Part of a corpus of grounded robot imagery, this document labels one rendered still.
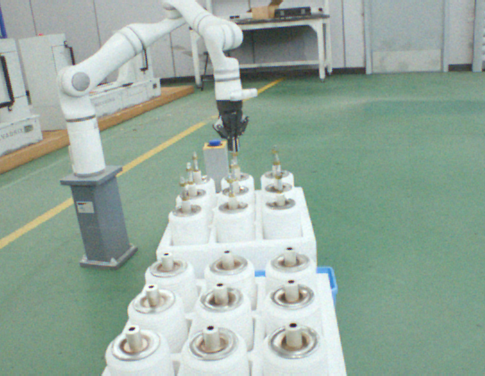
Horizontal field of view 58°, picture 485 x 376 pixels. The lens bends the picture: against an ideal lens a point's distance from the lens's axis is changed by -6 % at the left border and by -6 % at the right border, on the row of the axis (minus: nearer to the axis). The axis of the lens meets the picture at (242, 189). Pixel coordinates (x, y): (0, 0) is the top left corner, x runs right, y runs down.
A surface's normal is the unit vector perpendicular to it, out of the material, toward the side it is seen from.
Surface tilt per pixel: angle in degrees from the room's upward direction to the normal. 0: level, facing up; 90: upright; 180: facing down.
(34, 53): 90
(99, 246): 90
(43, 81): 90
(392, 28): 90
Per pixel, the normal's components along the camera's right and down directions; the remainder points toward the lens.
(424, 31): -0.31, 0.35
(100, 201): 0.44, 0.26
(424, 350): -0.09, -0.94
